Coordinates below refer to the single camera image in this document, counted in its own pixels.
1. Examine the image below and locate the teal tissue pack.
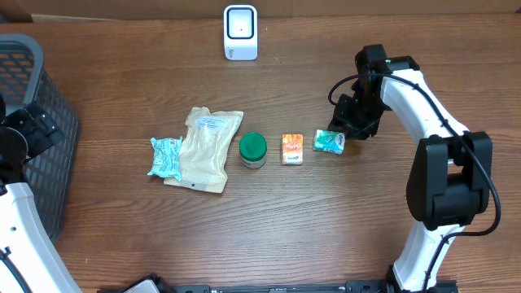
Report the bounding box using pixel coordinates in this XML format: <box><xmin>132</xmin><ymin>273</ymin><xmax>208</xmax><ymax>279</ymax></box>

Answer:
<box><xmin>313</xmin><ymin>129</ymin><xmax>345</xmax><ymax>155</ymax></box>

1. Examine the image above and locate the orange tissue pack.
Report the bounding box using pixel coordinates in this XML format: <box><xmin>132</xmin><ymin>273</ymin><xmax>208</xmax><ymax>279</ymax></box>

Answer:
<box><xmin>282</xmin><ymin>133</ymin><xmax>304</xmax><ymax>165</ymax></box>

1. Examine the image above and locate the green lid jar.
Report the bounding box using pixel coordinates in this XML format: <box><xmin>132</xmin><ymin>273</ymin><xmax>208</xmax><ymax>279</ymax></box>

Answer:
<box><xmin>239</xmin><ymin>132</ymin><xmax>267</xmax><ymax>168</ymax></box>

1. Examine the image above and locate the light blue snack packet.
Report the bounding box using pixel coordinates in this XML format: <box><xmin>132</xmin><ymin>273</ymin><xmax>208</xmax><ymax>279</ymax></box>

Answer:
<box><xmin>147</xmin><ymin>137</ymin><xmax>182</xmax><ymax>181</ymax></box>

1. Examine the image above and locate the white plastic pouch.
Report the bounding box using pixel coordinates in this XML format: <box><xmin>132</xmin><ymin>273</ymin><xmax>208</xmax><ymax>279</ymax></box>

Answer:
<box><xmin>164</xmin><ymin>107</ymin><xmax>243</xmax><ymax>194</ymax></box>

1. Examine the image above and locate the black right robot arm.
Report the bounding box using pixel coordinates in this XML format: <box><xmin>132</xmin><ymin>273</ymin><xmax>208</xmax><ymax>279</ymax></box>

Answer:
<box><xmin>328</xmin><ymin>44</ymin><xmax>501</xmax><ymax>293</ymax></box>

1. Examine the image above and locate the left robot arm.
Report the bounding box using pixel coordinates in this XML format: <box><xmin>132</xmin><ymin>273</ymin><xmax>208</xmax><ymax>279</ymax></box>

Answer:
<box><xmin>1</xmin><ymin>102</ymin><xmax>81</xmax><ymax>292</ymax></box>

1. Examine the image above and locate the white barcode scanner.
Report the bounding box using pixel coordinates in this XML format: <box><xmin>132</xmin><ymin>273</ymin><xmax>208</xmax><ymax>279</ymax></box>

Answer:
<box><xmin>223</xmin><ymin>4</ymin><xmax>258</xmax><ymax>61</ymax></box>

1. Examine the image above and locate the grey plastic mesh basket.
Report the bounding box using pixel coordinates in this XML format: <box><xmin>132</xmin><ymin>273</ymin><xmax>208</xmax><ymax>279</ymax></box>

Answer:
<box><xmin>1</xmin><ymin>33</ymin><xmax>80</xmax><ymax>243</ymax></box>

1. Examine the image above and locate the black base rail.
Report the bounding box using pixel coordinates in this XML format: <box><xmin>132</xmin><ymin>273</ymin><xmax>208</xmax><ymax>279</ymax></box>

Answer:
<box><xmin>170</xmin><ymin>278</ymin><xmax>459</xmax><ymax>293</ymax></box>

